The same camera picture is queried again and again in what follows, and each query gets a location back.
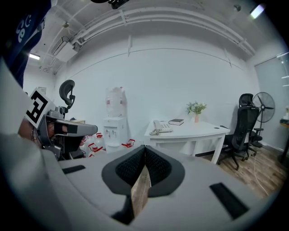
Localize beige corded telephone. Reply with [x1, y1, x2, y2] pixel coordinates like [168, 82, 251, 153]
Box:
[149, 120, 174, 136]

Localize clear water jug red handle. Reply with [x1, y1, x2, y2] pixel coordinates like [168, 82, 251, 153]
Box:
[87, 143, 107, 158]
[93, 132, 107, 149]
[121, 139, 136, 149]
[79, 134, 90, 154]

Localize black floor fan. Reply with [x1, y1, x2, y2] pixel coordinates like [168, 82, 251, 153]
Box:
[251, 92, 276, 149]

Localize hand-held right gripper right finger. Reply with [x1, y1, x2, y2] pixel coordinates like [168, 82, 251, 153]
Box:
[134, 145, 271, 231]

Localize white ceiling pipe bundle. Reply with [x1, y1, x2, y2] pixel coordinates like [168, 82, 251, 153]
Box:
[73, 8, 257, 57]

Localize person's left forearm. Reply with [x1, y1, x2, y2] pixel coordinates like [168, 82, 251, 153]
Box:
[17, 117, 42, 148]

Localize pile of clear plastic bags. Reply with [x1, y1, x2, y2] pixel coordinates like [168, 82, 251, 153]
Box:
[105, 86, 127, 118]

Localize black head-worn camera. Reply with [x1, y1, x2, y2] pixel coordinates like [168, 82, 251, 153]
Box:
[89, 0, 131, 10]

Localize person's navy shirt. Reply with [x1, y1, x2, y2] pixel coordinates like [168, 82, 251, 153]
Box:
[0, 0, 53, 89]

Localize brown hardcover book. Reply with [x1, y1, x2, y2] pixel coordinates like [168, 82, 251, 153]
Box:
[168, 118, 185, 126]

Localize white blue flower bouquet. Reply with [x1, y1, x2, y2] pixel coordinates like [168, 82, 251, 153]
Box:
[186, 101, 208, 116]

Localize white ceiling air conditioner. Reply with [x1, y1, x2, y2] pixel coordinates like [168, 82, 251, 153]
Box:
[51, 35, 79, 63]

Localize person's left hand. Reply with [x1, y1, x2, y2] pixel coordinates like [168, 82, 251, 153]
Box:
[48, 125, 69, 139]

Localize white desk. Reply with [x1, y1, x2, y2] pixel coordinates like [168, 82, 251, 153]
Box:
[144, 120, 231, 165]

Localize frosted glass partition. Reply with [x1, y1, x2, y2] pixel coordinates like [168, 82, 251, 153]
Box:
[254, 51, 289, 152]

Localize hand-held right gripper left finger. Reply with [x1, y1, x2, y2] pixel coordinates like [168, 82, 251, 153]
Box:
[40, 144, 146, 231]

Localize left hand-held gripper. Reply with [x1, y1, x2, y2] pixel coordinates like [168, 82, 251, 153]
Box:
[23, 87, 99, 162]

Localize white floor cable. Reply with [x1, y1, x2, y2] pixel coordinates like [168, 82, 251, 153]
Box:
[252, 155, 270, 196]

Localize black mesh office chair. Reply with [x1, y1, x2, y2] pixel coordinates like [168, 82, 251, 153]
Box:
[217, 93, 261, 171]

